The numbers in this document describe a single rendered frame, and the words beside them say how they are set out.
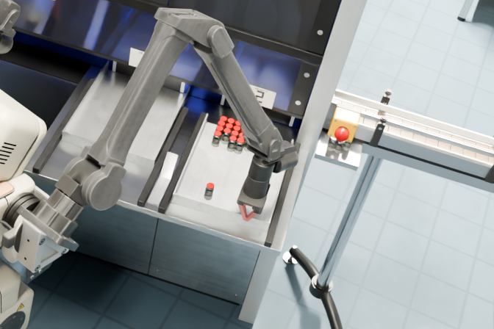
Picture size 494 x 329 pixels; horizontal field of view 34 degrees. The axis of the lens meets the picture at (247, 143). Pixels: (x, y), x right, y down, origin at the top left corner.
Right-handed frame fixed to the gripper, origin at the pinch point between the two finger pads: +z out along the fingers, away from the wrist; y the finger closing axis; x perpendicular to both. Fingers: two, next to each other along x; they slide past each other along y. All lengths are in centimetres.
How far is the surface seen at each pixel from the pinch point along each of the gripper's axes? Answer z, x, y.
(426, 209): 78, -67, 133
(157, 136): 1.0, 31.5, 21.4
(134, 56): -15, 45, 33
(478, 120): 70, -87, 207
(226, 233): 3.9, 3.6, -3.9
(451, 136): -8, -49, 57
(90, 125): 1, 50, 17
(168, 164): -0.7, 24.4, 9.2
